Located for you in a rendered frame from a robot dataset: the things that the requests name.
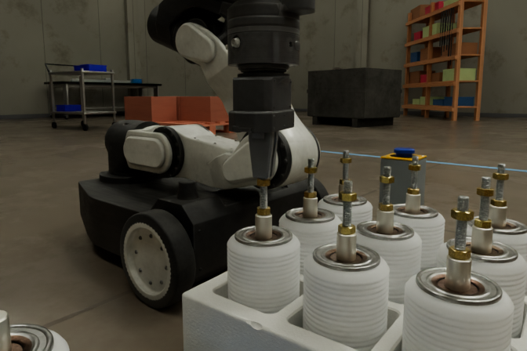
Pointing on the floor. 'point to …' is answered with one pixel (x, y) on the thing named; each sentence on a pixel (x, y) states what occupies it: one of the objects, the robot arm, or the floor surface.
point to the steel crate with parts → (354, 96)
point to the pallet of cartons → (178, 110)
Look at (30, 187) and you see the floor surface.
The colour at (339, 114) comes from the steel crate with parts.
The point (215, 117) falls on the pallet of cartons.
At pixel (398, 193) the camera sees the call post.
